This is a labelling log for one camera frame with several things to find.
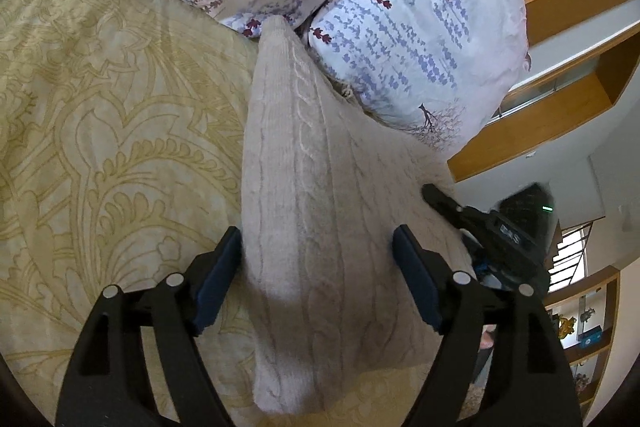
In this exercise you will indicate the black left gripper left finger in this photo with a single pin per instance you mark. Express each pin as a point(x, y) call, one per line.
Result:
point(136, 362)

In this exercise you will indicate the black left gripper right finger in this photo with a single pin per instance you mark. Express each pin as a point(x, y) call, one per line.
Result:
point(499, 363)

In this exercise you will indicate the beige cable knit sweater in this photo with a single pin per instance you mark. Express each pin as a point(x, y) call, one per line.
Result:
point(324, 187)

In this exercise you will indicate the person right hand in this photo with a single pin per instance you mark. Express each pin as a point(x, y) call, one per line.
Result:
point(487, 339)

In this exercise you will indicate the wooden shelf unit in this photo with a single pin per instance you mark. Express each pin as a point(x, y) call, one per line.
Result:
point(586, 314)

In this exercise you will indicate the wooden headboard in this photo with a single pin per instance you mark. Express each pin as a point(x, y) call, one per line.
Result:
point(584, 53)

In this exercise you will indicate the white blue floral pillow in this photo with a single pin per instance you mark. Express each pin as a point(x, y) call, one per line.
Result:
point(437, 69)

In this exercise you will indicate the yellow patterned bed sheet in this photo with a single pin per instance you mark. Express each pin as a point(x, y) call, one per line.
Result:
point(122, 138)

